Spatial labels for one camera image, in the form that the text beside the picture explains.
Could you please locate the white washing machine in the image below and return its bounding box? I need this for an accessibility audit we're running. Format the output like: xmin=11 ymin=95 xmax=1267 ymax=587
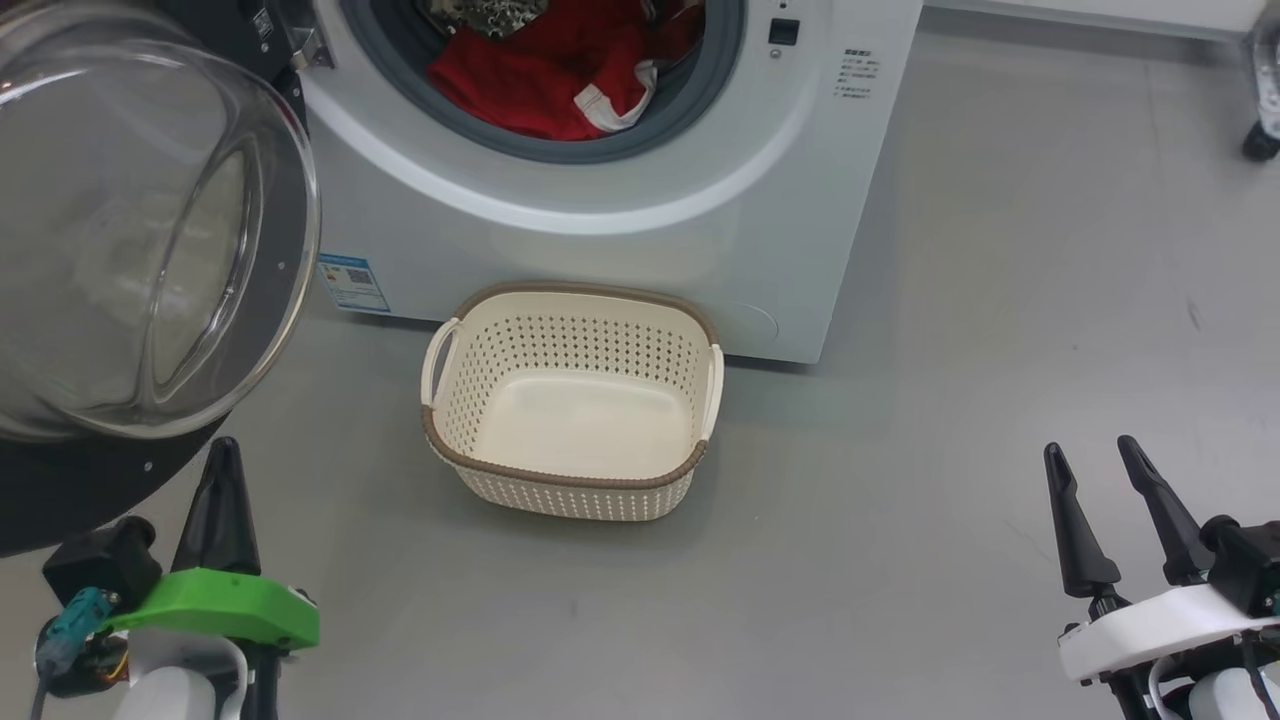
xmin=290 ymin=0 xmax=926 ymax=366

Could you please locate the metal leg with black caster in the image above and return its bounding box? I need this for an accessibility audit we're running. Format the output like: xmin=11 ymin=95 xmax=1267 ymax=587
xmin=1242 ymin=5 xmax=1280 ymax=163

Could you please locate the teal plug left gripper cable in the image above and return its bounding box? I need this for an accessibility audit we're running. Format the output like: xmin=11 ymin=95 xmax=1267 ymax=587
xmin=30 ymin=588 xmax=119 ymax=720

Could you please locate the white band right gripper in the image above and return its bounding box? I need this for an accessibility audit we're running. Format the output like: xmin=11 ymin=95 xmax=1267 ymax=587
xmin=1043 ymin=435 xmax=1280 ymax=684

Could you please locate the black glass washing machine door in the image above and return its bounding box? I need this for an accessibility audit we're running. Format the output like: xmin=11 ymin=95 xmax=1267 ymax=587
xmin=0 ymin=0 xmax=323 ymax=559

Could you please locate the cream perforated laundry basket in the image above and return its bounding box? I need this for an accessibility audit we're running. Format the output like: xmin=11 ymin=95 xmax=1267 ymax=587
xmin=420 ymin=281 xmax=725 ymax=523

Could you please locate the blue energy label sticker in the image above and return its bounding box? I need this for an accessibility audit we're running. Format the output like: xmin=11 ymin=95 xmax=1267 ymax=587
xmin=318 ymin=253 xmax=391 ymax=315

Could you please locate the red garment with white stripes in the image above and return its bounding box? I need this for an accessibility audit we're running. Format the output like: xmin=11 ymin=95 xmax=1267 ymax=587
xmin=427 ymin=20 xmax=661 ymax=142

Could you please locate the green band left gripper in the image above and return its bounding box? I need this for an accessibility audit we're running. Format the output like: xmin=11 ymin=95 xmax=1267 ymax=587
xmin=100 ymin=437 xmax=321 ymax=671

